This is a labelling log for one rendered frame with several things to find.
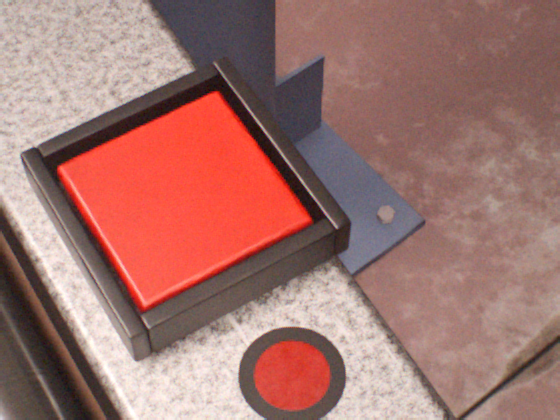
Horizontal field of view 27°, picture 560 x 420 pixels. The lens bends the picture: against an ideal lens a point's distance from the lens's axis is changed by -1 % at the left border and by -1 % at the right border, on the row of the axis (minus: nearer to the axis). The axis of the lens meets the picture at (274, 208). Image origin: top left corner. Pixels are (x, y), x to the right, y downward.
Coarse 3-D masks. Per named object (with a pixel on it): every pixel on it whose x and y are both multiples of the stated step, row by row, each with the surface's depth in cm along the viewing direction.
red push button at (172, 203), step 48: (144, 144) 38; (192, 144) 38; (240, 144) 38; (96, 192) 37; (144, 192) 37; (192, 192) 37; (240, 192) 37; (288, 192) 37; (96, 240) 36; (144, 240) 36; (192, 240) 36; (240, 240) 36; (144, 288) 35
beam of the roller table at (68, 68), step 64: (0, 0) 43; (64, 0) 43; (128, 0) 43; (0, 64) 41; (64, 64) 41; (128, 64) 41; (192, 64) 41; (0, 128) 40; (64, 128) 40; (0, 192) 39; (64, 192) 38; (64, 256) 37; (64, 320) 36; (256, 320) 36; (320, 320) 36; (384, 320) 36; (128, 384) 35; (192, 384) 35; (384, 384) 35
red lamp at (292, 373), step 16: (272, 352) 35; (288, 352) 35; (304, 352) 35; (320, 352) 35; (256, 368) 35; (272, 368) 35; (288, 368) 35; (304, 368) 35; (320, 368) 35; (256, 384) 35; (272, 384) 35; (288, 384) 35; (304, 384) 35; (320, 384) 35; (272, 400) 35; (288, 400) 35; (304, 400) 35
